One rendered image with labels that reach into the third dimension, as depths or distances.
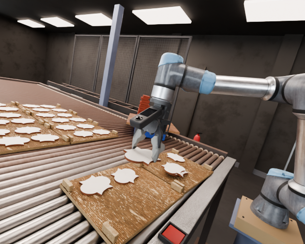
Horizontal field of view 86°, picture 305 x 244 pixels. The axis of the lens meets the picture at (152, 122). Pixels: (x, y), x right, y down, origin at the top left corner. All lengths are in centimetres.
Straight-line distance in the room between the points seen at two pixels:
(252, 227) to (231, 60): 410
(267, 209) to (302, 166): 28
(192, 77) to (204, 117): 408
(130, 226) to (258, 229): 53
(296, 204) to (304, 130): 27
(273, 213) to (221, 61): 408
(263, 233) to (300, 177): 27
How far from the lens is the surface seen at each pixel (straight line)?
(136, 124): 49
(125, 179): 82
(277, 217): 98
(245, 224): 91
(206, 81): 56
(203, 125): 463
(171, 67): 55
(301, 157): 78
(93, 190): 73
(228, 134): 451
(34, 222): 67
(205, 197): 94
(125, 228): 62
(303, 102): 72
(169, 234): 66
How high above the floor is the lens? 137
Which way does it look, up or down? 11 degrees down
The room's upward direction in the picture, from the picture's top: 13 degrees clockwise
